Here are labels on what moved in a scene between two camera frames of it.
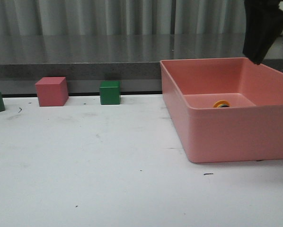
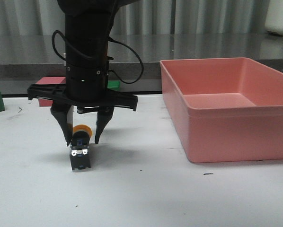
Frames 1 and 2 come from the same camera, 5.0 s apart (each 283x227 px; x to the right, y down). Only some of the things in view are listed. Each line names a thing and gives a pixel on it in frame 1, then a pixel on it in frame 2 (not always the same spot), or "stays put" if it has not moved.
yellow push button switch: x=221 y=103 -> x=79 y=152
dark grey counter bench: x=17 y=59 stays put
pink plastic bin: x=258 y=125 stays put
